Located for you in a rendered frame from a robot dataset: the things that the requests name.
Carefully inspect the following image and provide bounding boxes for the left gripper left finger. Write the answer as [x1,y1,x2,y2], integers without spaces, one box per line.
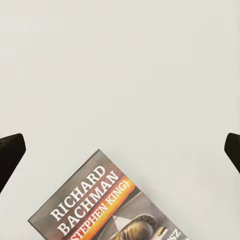
[0,133,26,193]

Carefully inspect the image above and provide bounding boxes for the hardback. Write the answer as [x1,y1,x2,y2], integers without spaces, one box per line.
[28,149,190,240]

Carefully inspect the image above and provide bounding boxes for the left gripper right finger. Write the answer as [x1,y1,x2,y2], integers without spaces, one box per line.
[224,133,240,173]

